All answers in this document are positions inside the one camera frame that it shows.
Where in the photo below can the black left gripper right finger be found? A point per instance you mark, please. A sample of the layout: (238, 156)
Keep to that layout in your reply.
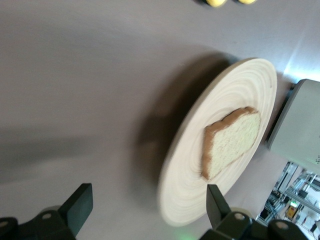
(220, 215)

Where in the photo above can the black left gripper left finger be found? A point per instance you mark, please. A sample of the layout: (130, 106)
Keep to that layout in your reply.
(72, 212)

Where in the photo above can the round wooden plate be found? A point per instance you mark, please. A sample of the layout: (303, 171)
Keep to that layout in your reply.
(190, 180)

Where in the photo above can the slice of toast bread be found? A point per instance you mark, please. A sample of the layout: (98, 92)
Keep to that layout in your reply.
(232, 142)

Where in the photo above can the small yellow box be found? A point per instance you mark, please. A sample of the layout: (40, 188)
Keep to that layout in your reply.
(292, 210)

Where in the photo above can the aluminium rack structure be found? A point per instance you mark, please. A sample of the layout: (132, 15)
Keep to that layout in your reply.
(287, 185)

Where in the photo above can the cream and chrome toaster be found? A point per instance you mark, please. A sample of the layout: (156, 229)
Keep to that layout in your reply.
(297, 125)

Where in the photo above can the large table cover sheet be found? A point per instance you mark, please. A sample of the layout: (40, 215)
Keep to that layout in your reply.
(75, 75)

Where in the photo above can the yellow quilted oven mitt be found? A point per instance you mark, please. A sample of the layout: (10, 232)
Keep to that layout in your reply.
(246, 1)
(216, 2)

